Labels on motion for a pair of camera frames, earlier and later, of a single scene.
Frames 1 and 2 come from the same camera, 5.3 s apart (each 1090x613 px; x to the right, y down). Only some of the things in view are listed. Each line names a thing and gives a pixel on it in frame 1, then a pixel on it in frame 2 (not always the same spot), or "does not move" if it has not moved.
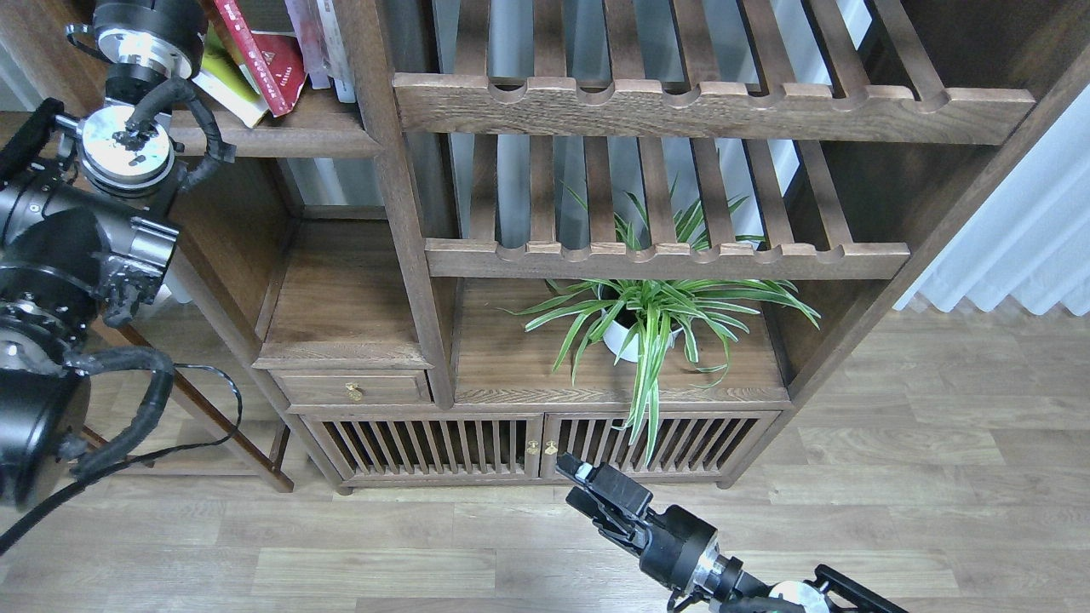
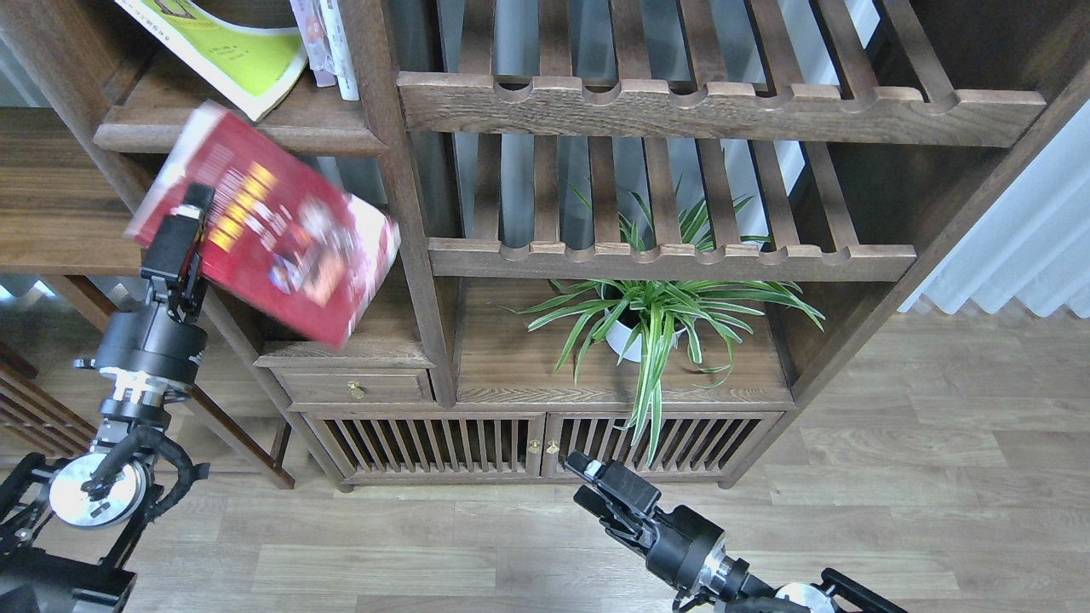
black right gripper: [679, 549] does not move
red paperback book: [276, 60] → [291, 237]
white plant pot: [616, 334] does not move
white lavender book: [306, 25] does not move
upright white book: [335, 52] does not move
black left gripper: [170, 33] → [160, 339]
